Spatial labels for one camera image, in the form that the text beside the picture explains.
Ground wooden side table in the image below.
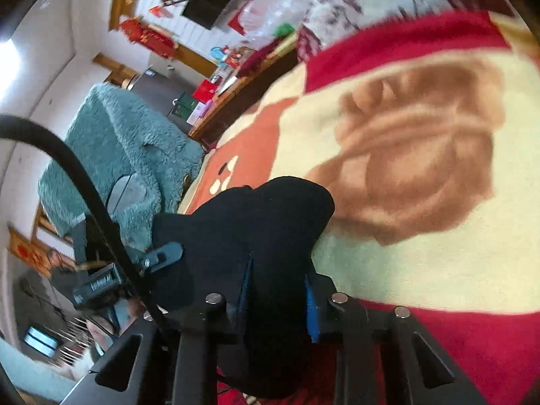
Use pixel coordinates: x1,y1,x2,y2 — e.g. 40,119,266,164
189,33,298,149

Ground dark green box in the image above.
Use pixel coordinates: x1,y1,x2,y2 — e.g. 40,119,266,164
171,92,198,121

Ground black pants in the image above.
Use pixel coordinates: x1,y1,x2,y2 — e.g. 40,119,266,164
148,177,335,400

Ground white plastic bag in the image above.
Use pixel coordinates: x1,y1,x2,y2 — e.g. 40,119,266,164
238,0,310,50

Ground red hanging knot ornament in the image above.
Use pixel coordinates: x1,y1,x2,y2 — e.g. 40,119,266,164
119,18,178,59

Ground grey refrigerator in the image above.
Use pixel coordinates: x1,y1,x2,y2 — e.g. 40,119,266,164
126,68,195,135

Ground red gift box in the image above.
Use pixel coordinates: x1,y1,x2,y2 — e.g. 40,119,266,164
192,80,219,103

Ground teal fluffy chair cover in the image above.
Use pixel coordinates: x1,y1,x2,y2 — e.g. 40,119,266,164
64,83,204,250

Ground red orange cartoon blanket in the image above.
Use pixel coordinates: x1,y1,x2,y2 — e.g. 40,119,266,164
180,11,539,404

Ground dark red folded cloth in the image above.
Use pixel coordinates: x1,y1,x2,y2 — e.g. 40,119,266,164
237,38,285,78

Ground black cable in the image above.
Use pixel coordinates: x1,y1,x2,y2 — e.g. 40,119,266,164
0,114,170,330

